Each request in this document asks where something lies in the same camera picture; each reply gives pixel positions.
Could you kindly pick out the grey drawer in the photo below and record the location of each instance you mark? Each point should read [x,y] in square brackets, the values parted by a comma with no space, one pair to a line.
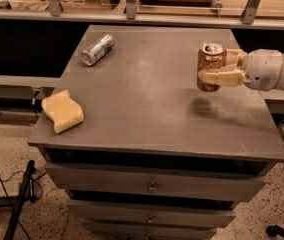
[156,182]
[149,231]
[150,214]

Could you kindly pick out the yellow sponge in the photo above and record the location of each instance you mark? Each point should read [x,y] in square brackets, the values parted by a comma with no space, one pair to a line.
[63,111]

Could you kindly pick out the grey drawer cabinet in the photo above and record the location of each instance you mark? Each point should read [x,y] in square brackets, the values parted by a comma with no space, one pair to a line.
[142,108]

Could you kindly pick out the orange soda can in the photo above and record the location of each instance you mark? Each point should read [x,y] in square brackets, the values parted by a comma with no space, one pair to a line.
[211,55]

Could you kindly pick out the black object bottom right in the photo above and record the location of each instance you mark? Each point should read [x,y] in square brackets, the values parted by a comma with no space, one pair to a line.
[275,231]

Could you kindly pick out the top grey drawer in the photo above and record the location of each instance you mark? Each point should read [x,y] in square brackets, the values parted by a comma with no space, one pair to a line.
[156,182]

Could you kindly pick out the bottom grey drawer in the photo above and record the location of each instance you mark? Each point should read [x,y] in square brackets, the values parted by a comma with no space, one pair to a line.
[149,231]

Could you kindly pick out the middle grey drawer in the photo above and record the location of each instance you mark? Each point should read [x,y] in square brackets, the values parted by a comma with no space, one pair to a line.
[150,214]

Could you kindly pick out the black tripod leg left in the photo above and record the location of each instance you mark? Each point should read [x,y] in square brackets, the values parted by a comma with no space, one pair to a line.
[30,169]

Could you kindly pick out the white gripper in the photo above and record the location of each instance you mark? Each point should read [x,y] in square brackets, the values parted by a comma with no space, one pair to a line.
[263,69]

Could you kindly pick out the silver blue soda can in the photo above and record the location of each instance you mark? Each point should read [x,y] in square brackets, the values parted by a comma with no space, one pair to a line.
[98,49]

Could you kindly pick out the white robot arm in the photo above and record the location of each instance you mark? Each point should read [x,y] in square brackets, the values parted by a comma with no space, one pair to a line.
[279,85]

